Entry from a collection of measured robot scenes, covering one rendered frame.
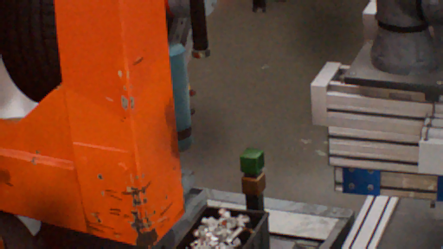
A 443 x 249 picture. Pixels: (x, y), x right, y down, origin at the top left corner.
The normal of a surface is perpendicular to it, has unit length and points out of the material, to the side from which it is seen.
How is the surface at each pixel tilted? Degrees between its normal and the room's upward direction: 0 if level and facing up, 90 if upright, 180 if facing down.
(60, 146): 90
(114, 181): 90
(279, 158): 0
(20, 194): 90
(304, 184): 0
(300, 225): 0
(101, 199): 90
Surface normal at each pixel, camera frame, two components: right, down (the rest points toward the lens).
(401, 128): -0.36, 0.42
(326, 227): -0.07, -0.90
